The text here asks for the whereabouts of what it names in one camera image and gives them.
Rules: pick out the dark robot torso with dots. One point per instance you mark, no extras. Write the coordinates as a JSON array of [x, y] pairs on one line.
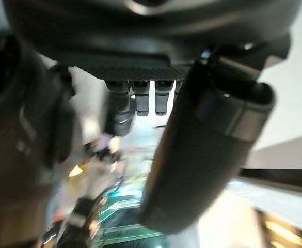
[[16, 124]]

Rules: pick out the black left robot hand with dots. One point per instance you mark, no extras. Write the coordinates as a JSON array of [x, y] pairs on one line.
[[166, 38]]

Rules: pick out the wooden cabinet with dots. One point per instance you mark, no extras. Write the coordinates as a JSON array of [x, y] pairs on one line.
[[285, 230]]

